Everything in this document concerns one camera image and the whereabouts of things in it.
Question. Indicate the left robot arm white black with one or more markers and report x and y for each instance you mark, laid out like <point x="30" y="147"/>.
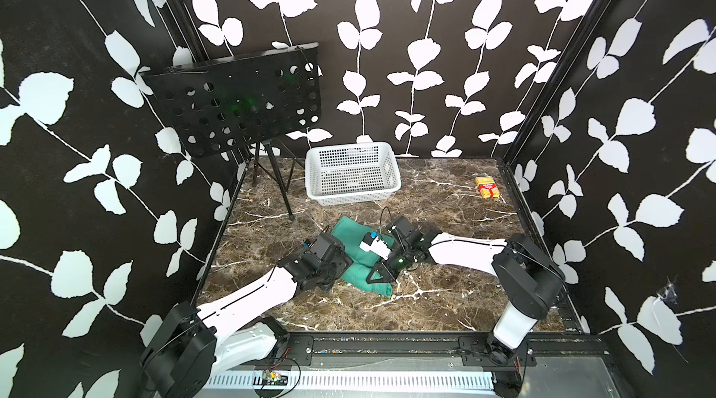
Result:
<point x="194" y="344"/>

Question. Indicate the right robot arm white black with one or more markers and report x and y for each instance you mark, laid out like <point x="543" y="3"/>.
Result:
<point x="532" y="281"/>

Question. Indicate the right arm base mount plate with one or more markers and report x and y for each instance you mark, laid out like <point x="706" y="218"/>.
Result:
<point x="482" y="349"/>

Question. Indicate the white slotted cable duct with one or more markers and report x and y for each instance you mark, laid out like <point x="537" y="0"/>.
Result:
<point x="363" y="381"/>

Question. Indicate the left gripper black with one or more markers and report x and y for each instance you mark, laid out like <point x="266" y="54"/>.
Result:
<point x="342" y="260"/>

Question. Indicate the white plastic basket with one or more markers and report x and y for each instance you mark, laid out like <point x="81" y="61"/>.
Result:
<point x="351" y="173"/>

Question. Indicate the yellow red small box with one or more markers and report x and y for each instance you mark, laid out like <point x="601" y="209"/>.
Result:
<point x="487" y="187"/>

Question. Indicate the small green circuit board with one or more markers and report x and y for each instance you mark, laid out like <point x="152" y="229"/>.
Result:
<point x="272" y="378"/>

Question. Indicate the black perforated music stand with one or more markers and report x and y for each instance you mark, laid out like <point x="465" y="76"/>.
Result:
<point x="244" y="102"/>

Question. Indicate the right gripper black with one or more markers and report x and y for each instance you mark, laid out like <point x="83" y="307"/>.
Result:
<point x="385" y="273"/>

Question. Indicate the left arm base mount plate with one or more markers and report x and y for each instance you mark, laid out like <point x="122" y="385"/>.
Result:
<point x="295" y="346"/>

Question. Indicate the green long pants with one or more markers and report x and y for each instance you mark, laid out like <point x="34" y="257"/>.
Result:
<point x="351" y="234"/>

